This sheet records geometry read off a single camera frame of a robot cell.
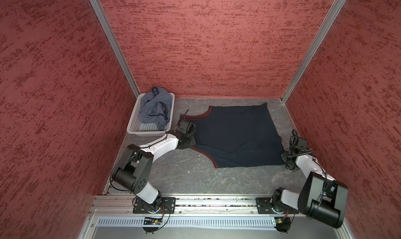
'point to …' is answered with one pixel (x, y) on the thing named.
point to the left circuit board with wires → (151, 224)
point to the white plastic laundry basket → (137, 127)
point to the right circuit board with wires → (282, 224)
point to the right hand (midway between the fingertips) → (285, 161)
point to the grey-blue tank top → (155, 107)
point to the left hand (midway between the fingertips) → (192, 145)
